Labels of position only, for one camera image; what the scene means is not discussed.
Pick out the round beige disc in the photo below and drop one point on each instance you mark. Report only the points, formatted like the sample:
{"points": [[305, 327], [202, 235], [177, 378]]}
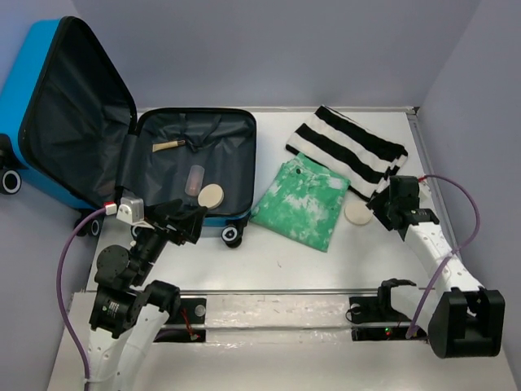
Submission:
{"points": [[357, 213], [211, 196]]}

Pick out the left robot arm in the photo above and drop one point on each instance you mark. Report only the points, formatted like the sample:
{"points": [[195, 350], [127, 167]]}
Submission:
{"points": [[128, 314]]}

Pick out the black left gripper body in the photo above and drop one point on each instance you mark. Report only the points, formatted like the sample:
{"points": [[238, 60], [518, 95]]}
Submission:
{"points": [[154, 239]]}

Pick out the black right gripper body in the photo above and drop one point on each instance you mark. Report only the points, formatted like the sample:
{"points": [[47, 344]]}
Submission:
{"points": [[382, 205]]}

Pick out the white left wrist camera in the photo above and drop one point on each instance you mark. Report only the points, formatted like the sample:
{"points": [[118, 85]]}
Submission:
{"points": [[130, 210]]}

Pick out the black white striped towel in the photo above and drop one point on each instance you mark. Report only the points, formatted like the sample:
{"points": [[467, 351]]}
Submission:
{"points": [[348, 149]]}

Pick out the blue kids suitcase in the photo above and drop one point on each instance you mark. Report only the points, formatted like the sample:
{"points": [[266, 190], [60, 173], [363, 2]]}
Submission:
{"points": [[70, 127]]}

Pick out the translucent plastic bottle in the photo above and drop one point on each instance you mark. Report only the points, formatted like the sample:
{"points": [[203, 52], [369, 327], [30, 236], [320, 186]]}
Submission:
{"points": [[194, 180]]}

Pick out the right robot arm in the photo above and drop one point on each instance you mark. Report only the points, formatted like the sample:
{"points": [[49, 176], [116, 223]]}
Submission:
{"points": [[462, 318]]}

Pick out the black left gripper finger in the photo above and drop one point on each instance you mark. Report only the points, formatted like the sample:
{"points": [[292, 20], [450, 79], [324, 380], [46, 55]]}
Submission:
{"points": [[169, 208], [191, 222]]}

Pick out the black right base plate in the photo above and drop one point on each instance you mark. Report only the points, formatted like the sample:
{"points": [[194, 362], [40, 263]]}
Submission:
{"points": [[370, 323]]}

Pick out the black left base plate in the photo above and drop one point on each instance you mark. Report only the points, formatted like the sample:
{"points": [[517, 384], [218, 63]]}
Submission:
{"points": [[187, 325]]}

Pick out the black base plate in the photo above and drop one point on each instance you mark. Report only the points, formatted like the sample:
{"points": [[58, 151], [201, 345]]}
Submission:
{"points": [[370, 323], [187, 325]]}

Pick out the green white tie-dye garment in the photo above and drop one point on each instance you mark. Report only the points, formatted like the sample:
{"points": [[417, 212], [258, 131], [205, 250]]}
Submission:
{"points": [[302, 203]]}

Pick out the beige tube in suitcase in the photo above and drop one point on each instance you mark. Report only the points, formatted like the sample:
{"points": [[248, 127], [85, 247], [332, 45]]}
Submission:
{"points": [[168, 145]]}

